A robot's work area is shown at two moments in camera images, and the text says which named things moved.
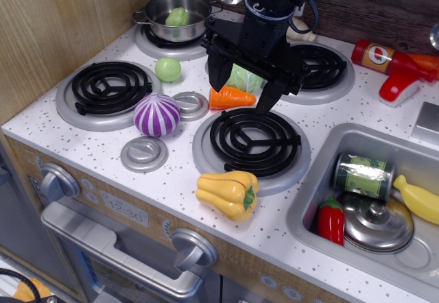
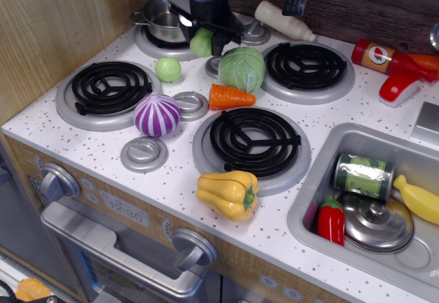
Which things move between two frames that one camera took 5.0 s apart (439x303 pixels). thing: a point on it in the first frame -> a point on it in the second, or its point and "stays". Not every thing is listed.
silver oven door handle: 97,240 stays
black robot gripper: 256,48 -> 215,15
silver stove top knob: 144,154 stays
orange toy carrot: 230,97 stays
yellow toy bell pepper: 233,192 stays
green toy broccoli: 178,16 -> 201,42
